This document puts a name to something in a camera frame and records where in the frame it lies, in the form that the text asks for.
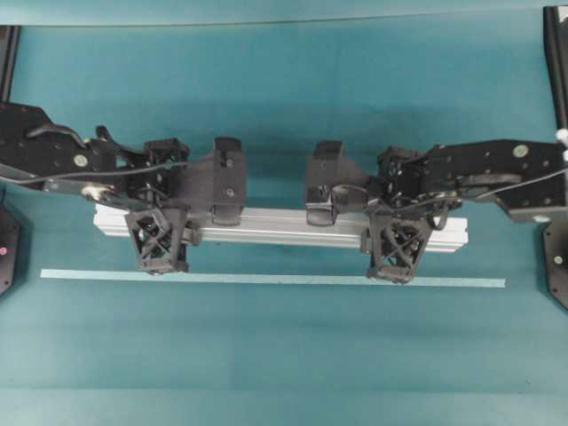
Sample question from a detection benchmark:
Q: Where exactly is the light blue tape strip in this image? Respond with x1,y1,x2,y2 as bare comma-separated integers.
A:
40,269,506,289

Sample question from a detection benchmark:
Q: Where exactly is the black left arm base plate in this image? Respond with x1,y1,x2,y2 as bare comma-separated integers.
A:
1,185,34,302

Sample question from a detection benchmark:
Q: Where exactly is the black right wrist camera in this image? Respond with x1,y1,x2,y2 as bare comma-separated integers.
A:
366,214,432,284

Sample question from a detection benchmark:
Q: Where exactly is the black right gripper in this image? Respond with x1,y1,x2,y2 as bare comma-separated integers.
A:
304,140,444,254

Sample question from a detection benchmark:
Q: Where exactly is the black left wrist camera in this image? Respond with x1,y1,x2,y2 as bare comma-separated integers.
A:
124,209,188,275

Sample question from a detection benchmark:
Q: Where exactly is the black camera cable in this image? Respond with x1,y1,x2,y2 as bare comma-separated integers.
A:
0,162,190,185

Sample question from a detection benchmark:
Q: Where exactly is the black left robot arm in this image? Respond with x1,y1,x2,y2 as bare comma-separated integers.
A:
1,102,247,226

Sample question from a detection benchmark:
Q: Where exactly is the silver aluminium extrusion rail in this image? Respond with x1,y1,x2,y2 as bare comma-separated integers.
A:
93,204,469,253

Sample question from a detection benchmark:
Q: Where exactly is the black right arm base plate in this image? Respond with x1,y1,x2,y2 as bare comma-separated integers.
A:
542,220,568,309

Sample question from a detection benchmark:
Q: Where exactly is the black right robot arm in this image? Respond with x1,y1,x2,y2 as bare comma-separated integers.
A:
304,139,567,282

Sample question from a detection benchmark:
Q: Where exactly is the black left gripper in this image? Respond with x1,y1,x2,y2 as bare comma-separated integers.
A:
117,137,245,271

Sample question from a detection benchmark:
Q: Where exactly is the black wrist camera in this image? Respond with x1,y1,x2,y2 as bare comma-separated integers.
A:
366,214,432,284
124,209,188,275

